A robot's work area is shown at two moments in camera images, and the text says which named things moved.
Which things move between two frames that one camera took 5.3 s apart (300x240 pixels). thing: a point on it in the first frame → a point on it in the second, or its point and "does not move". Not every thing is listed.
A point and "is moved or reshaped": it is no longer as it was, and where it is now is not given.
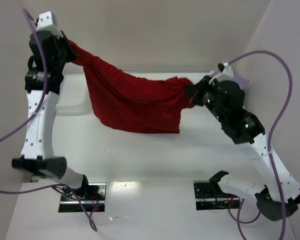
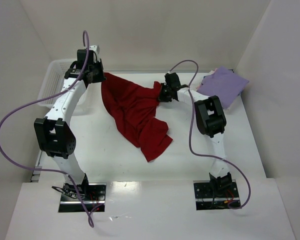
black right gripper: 198,91 → 165,92
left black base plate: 92,195 does not move
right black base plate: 209,195 does not move
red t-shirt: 133,102 is moved or reshaped
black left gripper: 65,46 → 97,72
